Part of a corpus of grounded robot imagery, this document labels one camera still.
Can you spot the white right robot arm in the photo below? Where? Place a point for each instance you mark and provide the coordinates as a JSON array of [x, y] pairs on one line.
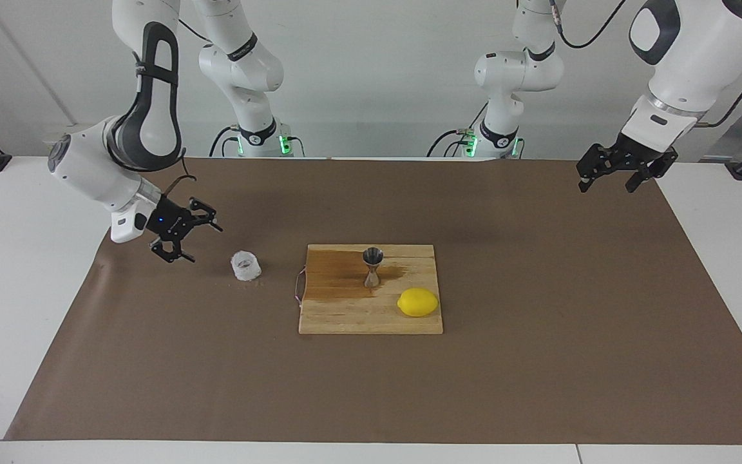
[[87, 167]]

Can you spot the wooden cutting board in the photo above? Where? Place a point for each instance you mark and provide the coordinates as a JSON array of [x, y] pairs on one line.
[[358, 319]]

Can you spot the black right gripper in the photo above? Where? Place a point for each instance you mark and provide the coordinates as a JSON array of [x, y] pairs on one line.
[[170, 219]]

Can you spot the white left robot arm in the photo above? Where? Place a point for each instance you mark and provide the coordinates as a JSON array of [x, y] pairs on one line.
[[693, 51]]

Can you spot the brown paper table mat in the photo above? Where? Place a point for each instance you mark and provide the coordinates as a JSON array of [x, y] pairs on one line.
[[152, 354]]

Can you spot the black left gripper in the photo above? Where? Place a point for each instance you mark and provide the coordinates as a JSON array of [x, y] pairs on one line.
[[643, 153]]

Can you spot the small clear textured glass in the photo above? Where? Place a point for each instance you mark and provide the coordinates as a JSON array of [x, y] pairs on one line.
[[245, 267]]

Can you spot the yellow lemon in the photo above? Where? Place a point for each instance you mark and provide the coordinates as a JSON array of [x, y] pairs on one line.
[[418, 303]]

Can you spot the steel double jigger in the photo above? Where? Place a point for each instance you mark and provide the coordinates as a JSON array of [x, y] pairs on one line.
[[373, 256]]

